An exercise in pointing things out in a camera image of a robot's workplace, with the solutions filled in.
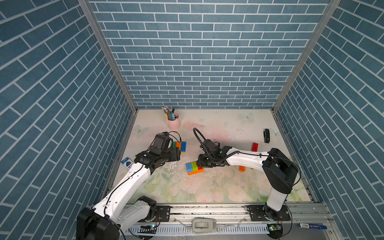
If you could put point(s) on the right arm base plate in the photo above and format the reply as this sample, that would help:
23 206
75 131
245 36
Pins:
264 213

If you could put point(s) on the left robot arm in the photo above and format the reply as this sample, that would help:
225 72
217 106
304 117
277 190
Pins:
108 220

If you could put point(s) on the grey handheld device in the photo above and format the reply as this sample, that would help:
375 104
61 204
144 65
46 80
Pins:
204 225

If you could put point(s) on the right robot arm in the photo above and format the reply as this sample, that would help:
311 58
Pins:
280 171

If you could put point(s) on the black small box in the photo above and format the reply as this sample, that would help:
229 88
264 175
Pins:
266 134

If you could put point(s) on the light blue lego brick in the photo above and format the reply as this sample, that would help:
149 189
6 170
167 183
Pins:
189 168

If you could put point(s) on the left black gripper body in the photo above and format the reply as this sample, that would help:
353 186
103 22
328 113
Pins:
171 155

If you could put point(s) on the blue marker pen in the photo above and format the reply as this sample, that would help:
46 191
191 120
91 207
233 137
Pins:
312 226

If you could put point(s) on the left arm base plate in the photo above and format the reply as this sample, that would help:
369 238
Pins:
159 214

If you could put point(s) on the blue white card box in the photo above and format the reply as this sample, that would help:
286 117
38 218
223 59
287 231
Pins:
127 162

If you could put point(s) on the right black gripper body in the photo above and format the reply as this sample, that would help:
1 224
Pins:
205 162

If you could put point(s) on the pink pen cup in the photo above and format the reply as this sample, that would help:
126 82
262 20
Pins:
174 125

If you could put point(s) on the lime green lego brick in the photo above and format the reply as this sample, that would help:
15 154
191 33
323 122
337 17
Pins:
194 167

